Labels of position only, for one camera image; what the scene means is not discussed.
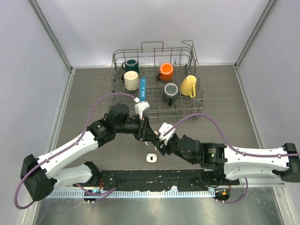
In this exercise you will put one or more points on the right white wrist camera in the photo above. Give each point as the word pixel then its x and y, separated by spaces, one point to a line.
pixel 165 132

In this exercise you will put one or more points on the yellow mug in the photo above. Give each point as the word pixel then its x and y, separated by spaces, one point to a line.
pixel 187 87

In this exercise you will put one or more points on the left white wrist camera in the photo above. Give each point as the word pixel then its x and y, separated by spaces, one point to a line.
pixel 140 107

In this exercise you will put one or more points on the cream textured mug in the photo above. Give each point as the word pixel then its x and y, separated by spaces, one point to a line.
pixel 131 80

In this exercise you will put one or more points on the white slotted cable duct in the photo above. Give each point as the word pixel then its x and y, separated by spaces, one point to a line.
pixel 173 193

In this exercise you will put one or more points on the blue plate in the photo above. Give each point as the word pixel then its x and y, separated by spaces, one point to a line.
pixel 142 89

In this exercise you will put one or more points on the grey mug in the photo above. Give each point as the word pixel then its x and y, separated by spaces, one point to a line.
pixel 170 93

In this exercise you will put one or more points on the orange mug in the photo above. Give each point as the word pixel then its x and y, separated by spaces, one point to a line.
pixel 166 71

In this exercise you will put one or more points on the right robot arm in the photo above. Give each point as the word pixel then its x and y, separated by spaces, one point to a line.
pixel 235 163

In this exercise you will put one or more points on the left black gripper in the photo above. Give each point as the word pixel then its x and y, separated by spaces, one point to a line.
pixel 145 133

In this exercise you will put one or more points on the grey wire dish rack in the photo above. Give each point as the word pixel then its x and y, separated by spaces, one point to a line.
pixel 150 56

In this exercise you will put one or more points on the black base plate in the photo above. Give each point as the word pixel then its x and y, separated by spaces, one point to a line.
pixel 160 180

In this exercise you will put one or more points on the dark green mug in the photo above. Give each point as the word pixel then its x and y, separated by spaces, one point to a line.
pixel 130 65

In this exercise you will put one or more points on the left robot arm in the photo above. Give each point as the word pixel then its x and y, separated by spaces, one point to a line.
pixel 41 175

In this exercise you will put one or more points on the white charging case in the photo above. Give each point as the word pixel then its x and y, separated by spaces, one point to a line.
pixel 151 158

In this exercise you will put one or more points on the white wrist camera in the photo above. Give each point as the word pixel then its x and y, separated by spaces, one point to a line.
pixel 140 107
pixel 165 132

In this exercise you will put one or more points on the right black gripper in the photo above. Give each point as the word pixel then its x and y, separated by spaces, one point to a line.
pixel 163 149

